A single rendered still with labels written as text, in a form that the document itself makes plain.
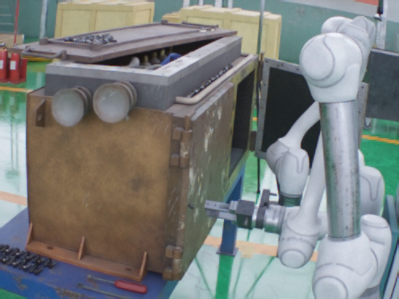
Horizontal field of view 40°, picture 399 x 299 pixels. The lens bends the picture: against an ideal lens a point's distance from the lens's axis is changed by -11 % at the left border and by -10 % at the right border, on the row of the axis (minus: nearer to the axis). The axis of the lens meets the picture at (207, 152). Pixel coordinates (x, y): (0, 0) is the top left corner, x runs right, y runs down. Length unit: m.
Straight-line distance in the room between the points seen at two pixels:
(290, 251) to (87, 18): 6.47
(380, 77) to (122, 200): 5.28
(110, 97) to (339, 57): 0.74
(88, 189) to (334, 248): 0.90
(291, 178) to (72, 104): 0.81
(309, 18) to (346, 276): 10.05
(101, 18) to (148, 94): 5.90
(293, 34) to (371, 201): 9.40
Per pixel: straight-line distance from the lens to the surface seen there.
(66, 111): 1.91
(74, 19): 7.94
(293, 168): 2.10
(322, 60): 1.44
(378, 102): 7.02
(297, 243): 1.65
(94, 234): 2.11
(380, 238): 1.76
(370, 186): 2.21
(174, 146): 1.84
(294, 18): 11.45
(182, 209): 1.91
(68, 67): 1.97
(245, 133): 3.22
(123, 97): 1.80
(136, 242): 2.05
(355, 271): 1.59
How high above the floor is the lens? 1.70
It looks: 18 degrees down
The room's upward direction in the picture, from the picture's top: 5 degrees clockwise
